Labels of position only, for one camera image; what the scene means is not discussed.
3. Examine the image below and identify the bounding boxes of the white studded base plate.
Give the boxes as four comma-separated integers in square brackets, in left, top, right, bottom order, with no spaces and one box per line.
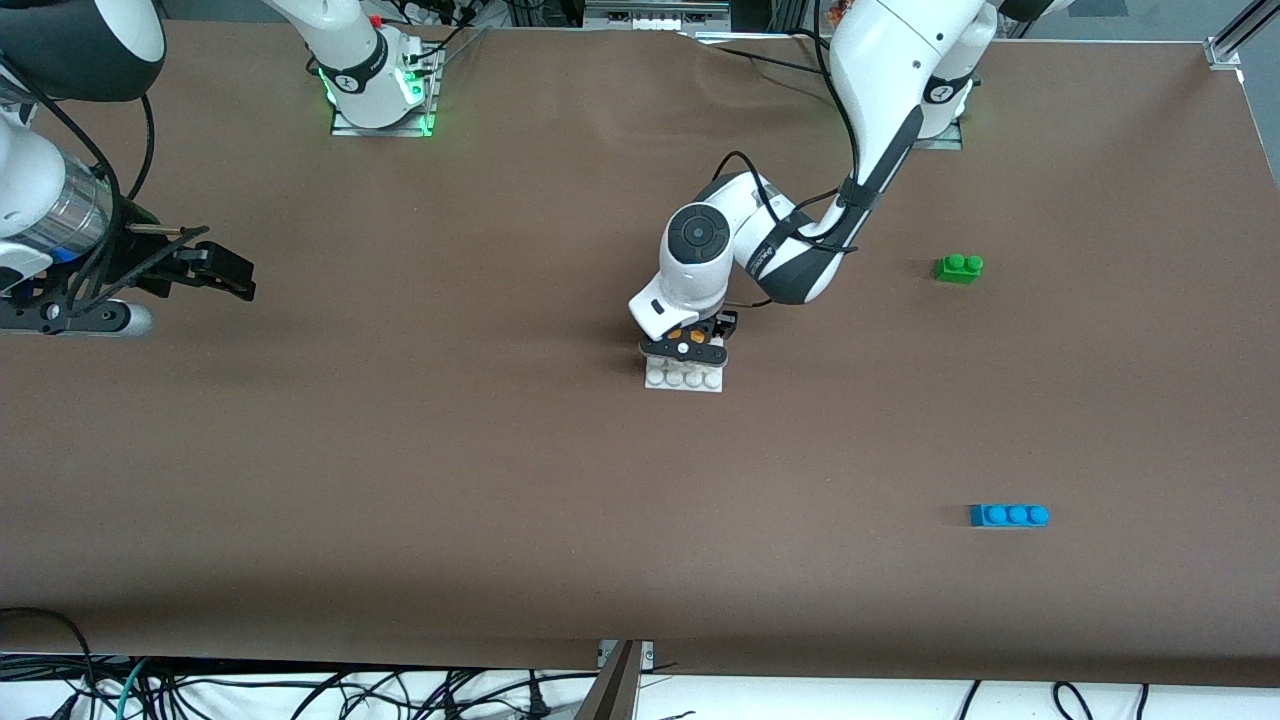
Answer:
[644,355,726,393]

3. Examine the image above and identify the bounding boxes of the blue three-stud block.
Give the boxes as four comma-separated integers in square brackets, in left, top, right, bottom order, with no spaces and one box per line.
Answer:
[968,503,1051,529]

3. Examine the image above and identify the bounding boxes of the paper table cover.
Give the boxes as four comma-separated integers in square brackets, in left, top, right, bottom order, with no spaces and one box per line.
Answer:
[0,18,1280,689]

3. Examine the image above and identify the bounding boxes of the aluminium corner profile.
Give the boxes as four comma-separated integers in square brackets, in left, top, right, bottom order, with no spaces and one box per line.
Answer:
[1205,0,1280,71]

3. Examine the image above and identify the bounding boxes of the black base power cable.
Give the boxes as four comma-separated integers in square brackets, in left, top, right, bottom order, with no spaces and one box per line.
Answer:
[403,0,479,59]
[695,40,837,77]

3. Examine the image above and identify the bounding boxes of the metal table edge bracket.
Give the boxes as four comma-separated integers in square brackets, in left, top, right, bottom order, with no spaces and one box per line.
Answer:
[575,640,656,720]

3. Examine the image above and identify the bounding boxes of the black looped floor cable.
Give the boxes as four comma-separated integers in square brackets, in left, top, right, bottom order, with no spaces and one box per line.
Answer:
[0,606,98,720]

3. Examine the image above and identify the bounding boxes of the teal floor cable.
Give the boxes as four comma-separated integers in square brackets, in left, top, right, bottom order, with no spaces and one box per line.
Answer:
[97,655,153,720]

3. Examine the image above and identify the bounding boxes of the tangled black floor cables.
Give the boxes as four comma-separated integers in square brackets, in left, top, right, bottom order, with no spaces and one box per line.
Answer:
[100,660,566,720]

